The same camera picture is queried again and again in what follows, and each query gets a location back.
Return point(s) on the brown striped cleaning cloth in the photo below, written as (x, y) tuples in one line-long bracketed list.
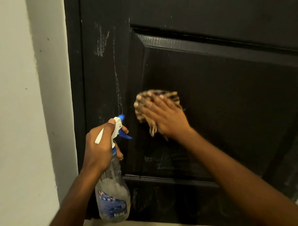
[(175, 99)]

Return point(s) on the person's right forearm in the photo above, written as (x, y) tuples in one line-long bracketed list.
[(235, 181)]

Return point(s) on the black door frame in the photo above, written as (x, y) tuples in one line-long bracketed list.
[(74, 69)]

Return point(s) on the person's right fingers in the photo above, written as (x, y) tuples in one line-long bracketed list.
[(149, 103)]

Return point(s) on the person's left thumb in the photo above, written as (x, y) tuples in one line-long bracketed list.
[(109, 130)]

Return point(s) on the person's right hand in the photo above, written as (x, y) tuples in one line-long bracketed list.
[(165, 116)]

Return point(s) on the person's left hand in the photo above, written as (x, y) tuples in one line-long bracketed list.
[(96, 151)]

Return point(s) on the clear spray bottle blue trigger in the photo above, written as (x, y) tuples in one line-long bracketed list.
[(113, 195)]

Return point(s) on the black panelled door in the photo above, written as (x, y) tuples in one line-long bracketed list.
[(221, 81)]

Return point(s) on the person's left forearm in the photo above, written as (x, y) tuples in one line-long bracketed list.
[(76, 200)]

